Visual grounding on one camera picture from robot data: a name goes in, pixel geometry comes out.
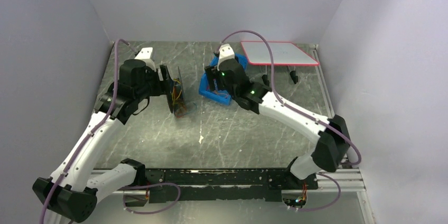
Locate grey perforated cable spool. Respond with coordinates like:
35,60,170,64
167,67,187,118

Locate cable bundle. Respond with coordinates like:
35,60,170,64
171,79,198,119

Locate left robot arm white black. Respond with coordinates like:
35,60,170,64
32,59,173,223

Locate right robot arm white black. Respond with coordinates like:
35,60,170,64
204,59,350,180

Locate blue plastic bin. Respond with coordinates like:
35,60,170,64
199,53,248,107

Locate black board foot left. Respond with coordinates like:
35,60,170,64
262,74,270,87

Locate black board foot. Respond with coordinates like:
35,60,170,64
262,74,270,87
289,70,298,84

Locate white board red rim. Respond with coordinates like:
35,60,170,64
241,41,319,66

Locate black board foot right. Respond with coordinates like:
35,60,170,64
289,70,298,84

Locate red and yellow bin cables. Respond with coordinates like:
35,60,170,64
209,87,232,99

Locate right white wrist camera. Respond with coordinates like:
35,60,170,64
217,43,235,71

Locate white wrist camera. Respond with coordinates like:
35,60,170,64
217,43,235,71
135,47,157,72

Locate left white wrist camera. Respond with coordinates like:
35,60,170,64
135,47,157,72

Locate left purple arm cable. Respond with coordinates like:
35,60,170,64
38,38,138,224

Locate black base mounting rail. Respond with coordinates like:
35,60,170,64
139,168,318,203

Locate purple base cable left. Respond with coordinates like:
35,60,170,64
122,182,182,216

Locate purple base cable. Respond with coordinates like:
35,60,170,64
287,172,342,213
122,182,182,216

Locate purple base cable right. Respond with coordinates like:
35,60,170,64
287,172,342,213

